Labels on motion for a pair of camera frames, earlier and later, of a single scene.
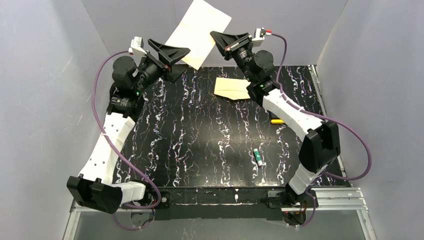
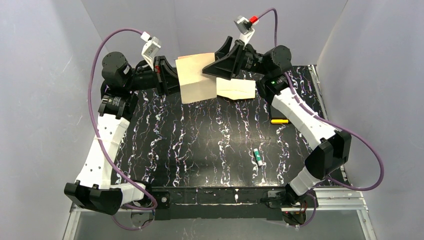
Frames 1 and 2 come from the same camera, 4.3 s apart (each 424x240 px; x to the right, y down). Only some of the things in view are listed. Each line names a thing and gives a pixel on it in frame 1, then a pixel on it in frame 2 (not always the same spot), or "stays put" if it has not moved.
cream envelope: [234, 88] stays put
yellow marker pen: [277, 121] stays put
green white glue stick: [258, 156] stays put
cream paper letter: [193, 32] → [195, 85]
